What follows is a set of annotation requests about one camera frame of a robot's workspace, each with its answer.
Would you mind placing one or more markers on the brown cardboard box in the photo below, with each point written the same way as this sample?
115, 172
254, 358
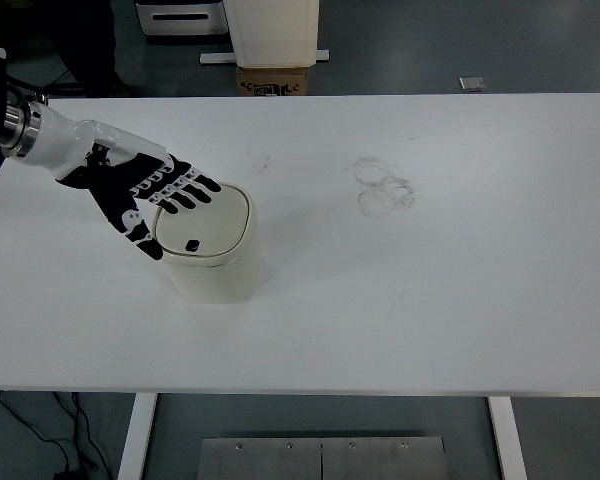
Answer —
272, 82

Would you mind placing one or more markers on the white table foot bar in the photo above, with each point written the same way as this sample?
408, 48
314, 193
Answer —
215, 58

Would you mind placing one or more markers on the small grey flat item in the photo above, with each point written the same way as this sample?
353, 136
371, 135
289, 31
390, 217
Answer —
472, 83

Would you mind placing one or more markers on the grey metal plate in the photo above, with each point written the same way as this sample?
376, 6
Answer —
280, 460

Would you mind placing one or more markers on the person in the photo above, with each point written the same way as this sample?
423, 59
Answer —
90, 45

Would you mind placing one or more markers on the cream plastic trash bin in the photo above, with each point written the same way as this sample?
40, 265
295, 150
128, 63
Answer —
220, 280

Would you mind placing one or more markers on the white blue appliance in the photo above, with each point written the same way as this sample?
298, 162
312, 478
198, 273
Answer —
180, 17

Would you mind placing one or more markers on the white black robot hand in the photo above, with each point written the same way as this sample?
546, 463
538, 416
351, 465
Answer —
105, 150

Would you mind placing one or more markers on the cream trash bin lid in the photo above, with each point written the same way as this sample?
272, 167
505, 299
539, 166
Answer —
220, 225

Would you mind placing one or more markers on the white table leg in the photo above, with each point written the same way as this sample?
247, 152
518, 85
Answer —
507, 440
137, 435

